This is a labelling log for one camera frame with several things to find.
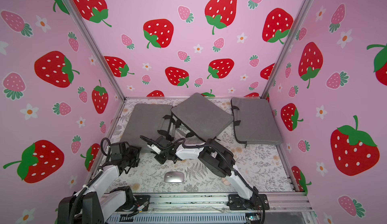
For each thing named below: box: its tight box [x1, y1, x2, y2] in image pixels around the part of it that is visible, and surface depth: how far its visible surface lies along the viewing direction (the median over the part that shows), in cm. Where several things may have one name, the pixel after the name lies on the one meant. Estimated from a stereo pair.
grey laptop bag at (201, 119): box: [170, 92, 234, 147], surface depth 106 cm
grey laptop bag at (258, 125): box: [230, 96, 283, 149], surface depth 103 cm
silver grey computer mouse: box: [163, 171, 184, 183], surface depth 85 cm
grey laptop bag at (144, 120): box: [119, 103, 173, 152], surface depth 106 cm
